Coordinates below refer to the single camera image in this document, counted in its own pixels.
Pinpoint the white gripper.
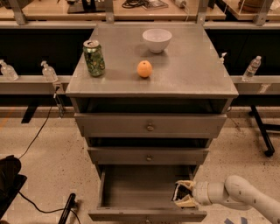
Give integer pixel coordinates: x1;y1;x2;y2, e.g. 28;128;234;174
175;180;228;207

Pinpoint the black rxbar chocolate wrapper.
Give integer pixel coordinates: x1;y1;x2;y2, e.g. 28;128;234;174
172;183;191;202

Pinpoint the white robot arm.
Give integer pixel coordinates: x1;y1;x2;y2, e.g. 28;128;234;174
172;175;280;224

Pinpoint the grey open bottom drawer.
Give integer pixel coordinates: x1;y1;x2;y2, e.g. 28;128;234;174
89;164;207;224

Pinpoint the grey middle drawer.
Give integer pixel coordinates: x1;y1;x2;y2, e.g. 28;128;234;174
87;147;208;165

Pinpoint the grey metal drawer cabinet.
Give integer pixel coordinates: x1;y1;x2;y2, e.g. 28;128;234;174
65;22;240;176

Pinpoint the grey top drawer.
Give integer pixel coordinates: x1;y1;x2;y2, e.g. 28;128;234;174
74;113;227;138

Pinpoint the black table leg with caster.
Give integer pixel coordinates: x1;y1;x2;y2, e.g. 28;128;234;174
249;105;280;158

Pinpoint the black tube on floor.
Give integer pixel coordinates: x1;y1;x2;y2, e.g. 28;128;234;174
58;193;76;224

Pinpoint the orange fruit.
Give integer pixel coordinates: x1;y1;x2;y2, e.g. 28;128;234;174
136;60;152;78

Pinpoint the small white pump bottle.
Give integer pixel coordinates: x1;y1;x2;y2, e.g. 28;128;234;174
220;52;227;64

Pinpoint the clear plastic water bottle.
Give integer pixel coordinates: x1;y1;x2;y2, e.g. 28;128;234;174
241;56;262;82

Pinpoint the white bowl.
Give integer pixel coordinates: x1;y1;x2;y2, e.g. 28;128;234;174
143;29;172;53

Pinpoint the green soda can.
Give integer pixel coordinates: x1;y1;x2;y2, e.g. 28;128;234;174
83;39;105;77

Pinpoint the black equipment lower left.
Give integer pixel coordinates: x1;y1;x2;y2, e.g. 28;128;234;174
0;155;27;219

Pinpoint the clear pump sanitizer bottle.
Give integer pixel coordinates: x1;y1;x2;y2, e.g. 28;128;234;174
41;60;58;82

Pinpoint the clear pump bottle far left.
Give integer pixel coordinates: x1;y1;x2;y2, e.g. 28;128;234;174
0;59;18;81

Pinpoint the black floor cable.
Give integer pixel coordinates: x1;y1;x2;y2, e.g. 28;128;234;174
17;87;82;224

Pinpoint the grey metal rail shelf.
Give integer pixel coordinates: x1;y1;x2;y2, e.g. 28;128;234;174
0;74;73;96

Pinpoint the black coiled cable on bench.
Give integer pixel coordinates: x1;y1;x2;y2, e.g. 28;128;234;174
121;0;147;9

